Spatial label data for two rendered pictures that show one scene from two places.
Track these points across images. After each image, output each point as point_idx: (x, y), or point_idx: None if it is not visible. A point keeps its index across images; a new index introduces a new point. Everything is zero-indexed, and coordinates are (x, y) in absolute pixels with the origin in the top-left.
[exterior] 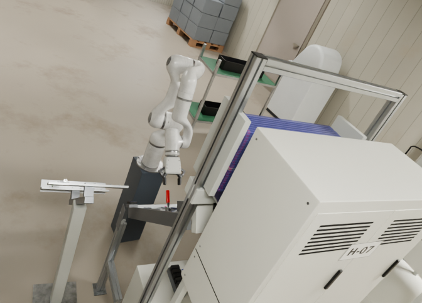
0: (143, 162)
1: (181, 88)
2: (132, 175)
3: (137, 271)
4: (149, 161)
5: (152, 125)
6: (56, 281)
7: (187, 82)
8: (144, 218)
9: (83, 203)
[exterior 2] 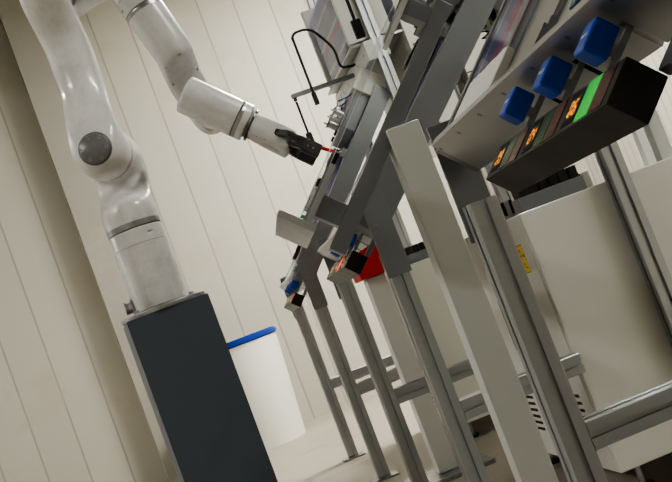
0: (166, 295)
1: None
2: (179, 360)
3: (534, 217)
4: (174, 274)
5: (122, 152)
6: (541, 437)
7: None
8: (430, 123)
9: (444, 23)
